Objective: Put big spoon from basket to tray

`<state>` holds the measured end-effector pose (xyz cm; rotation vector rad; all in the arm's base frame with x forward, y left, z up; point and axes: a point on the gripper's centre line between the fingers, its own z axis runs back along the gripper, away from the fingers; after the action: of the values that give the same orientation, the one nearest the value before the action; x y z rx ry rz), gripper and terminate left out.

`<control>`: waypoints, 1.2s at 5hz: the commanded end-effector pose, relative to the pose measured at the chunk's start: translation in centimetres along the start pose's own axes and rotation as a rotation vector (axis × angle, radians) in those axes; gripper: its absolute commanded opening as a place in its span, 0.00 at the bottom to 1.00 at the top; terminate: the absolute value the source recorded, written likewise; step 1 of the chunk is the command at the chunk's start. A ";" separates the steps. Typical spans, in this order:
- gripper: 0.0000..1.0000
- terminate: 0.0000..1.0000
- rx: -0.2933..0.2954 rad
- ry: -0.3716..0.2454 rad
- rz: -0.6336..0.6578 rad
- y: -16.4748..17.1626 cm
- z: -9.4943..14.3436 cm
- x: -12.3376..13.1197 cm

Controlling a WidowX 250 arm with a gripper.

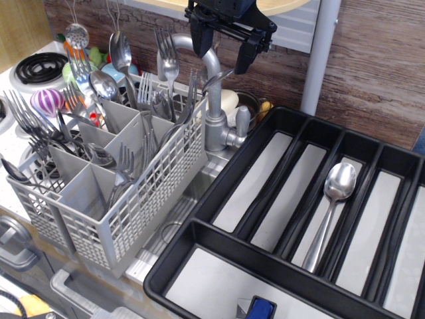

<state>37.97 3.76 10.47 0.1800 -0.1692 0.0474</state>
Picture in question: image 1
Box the purple striped toy ball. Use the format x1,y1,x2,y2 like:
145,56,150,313
30,88,64,118

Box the steel fork front compartment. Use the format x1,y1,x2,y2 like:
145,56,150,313
108,142,134,209

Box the steel big spoon in basket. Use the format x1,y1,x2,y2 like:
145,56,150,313
88,70,119,134

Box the steel fork middle back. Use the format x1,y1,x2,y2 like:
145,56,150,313
137,72,153,111

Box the hanging steel skimmer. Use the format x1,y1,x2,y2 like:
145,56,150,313
65,23,90,50

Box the small steel pot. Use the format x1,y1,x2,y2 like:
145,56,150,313
235,90,268,132

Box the blue object at bottom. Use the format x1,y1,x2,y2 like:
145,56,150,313
245,296,277,319

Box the steel spoon centre basket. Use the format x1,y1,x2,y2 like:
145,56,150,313
84,143,117,169

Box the steel spoon lower left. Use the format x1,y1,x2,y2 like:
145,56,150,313
1,158,55,194

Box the white vertical post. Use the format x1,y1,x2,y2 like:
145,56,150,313
300,0,341,116

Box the steel forks left bunch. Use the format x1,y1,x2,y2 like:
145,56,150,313
3,90,80,156

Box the steel sink basin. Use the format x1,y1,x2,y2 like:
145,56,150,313
125,147,236,284

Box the black cutlery tray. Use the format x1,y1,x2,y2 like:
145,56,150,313
143,106,424,318

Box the black stove burner coil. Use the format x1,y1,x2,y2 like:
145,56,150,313
15,53,68,84

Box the steel spoon in tray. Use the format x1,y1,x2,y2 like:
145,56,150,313
302,162,357,273

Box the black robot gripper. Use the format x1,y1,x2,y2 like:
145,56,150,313
185,1,277,75

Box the grey toy faucet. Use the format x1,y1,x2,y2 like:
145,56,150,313
157,33,250,152

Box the grey plastic cutlery basket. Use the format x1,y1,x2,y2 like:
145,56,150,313
5,72,209,279

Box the tall steel fork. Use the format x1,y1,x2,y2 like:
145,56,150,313
153,27,181,123

